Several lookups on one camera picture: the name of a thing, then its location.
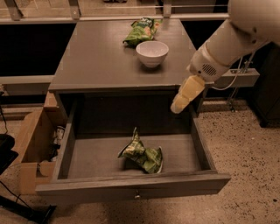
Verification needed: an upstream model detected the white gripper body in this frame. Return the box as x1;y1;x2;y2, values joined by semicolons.
187;44;229;82

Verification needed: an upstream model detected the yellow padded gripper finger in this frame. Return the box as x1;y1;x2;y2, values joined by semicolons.
171;75;205;114

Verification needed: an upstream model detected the green jalapeno chip bag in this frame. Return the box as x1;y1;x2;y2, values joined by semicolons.
118;128;163;174

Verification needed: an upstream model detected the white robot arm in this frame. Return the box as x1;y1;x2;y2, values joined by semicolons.
171;0;280;114

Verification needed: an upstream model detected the green chip bag at back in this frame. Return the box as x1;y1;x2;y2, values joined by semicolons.
123;17;163;48

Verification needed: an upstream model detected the grey open top drawer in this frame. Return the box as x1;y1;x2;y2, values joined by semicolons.
36;97;230;204

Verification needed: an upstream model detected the white ceramic bowl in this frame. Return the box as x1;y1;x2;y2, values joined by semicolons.
136;41;169;68

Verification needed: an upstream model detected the grey wooden cabinet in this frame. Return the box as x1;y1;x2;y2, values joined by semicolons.
49;19;195;116

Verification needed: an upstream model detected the white bottle in box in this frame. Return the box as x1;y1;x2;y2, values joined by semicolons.
53;126;65;145

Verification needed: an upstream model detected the brown cardboard box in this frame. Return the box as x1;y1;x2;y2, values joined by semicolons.
14;93;67;194

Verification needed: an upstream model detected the white cable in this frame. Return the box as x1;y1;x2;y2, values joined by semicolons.
211;56;252;91

